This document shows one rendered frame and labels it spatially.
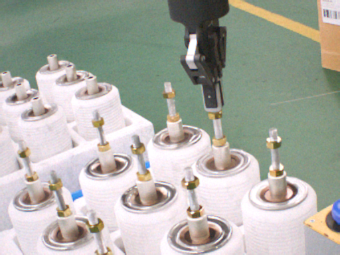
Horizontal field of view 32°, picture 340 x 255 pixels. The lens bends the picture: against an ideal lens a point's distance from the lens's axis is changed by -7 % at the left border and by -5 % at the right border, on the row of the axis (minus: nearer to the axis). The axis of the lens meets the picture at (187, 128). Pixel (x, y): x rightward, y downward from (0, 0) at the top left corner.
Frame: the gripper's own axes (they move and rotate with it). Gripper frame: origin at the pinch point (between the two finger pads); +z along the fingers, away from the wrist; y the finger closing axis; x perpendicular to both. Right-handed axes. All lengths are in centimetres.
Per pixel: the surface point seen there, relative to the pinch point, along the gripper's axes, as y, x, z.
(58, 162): -11.5, -35.2, 17.5
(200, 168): 1.8, -2.7, 9.9
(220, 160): 1.1, 0.1, 9.0
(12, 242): 13.2, -29.8, 17.2
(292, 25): -146, -16, 35
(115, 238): 9.3, -13.9, 17.3
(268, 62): -107, -18, 35
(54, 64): -40, -50, 9
